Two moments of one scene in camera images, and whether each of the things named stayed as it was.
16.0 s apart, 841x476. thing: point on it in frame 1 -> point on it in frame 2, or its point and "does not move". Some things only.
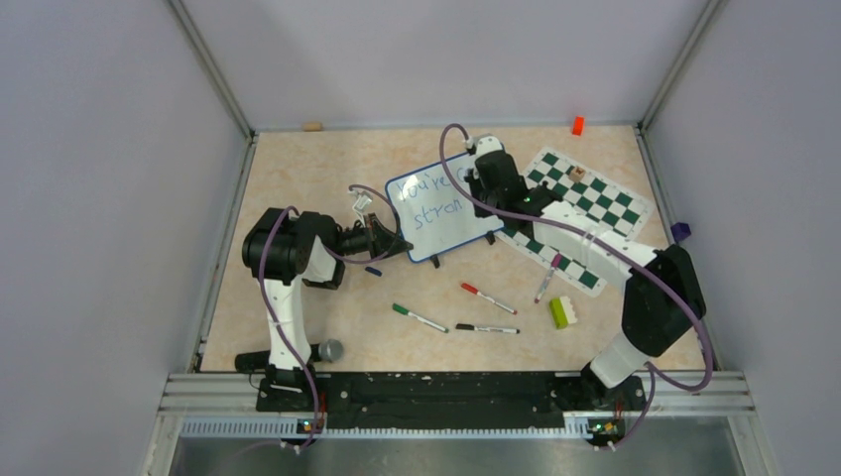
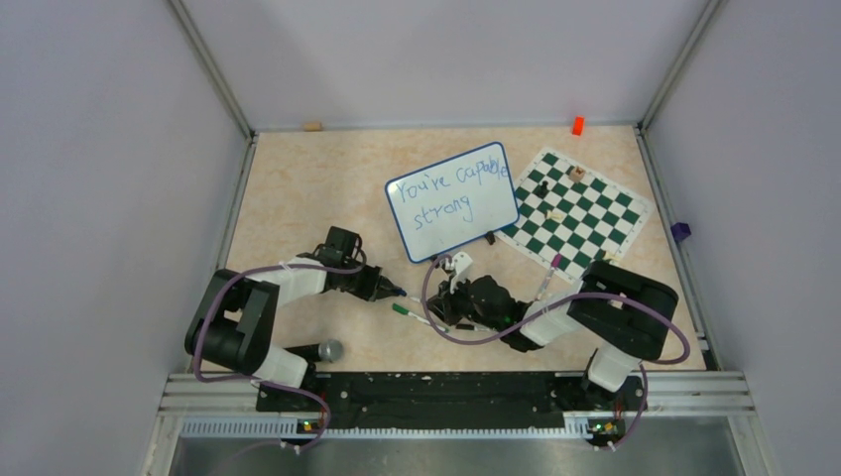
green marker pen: x=404 y=309 does not move
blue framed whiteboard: x=431 y=215 does not move
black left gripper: x=384 y=238 -> x=376 y=286
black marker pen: x=487 y=329 does not move
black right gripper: x=474 y=180 -> x=443 y=302
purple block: x=680 y=230 does not move
